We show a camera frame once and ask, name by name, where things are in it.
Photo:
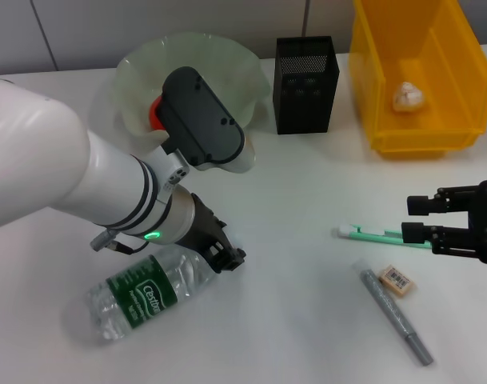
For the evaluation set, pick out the grey pen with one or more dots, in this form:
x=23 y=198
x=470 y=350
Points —
x=391 y=308

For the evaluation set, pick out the clear green-label water bottle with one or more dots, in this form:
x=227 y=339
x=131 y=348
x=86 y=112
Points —
x=147 y=300

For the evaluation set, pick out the beige eraser with barcode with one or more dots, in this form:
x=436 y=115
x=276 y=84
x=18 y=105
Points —
x=395 y=281

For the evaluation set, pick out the red pomegranate toy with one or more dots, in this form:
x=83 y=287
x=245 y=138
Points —
x=155 y=114

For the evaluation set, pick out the black mesh pen holder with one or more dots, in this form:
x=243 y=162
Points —
x=303 y=108

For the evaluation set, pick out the white paper ball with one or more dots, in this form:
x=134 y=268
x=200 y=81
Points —
x=407 y=97

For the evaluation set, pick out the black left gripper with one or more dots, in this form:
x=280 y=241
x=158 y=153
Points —
x=207 y=232

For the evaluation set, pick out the green utility knife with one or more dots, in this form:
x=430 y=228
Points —
x=371 y=237

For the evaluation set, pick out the green glass fruit bowl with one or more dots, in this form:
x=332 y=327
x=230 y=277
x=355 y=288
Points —
x=227 y=72

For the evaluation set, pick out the yellow plastic bin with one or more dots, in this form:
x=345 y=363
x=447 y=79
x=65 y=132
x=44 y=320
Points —
x=459 y=60

